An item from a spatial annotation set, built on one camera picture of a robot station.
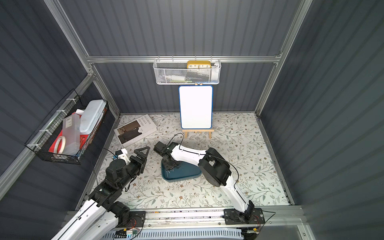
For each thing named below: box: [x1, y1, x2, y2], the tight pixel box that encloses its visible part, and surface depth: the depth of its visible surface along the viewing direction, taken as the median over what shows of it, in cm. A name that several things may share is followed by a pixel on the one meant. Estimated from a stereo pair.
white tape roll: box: [54, 135, 66, 154], surface depth 66 cm
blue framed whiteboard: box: [178, 85, 214, 130], surface depth 95 cm
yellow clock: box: [186, 60, 212, 69], surface depth 90 cm
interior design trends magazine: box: [113, 114, 158, 148], surface depth 108 cm
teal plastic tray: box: [161, 159, 202, 182], surface depth 88 cm
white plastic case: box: [80, 99, 107, 135], surface depth 75 cm
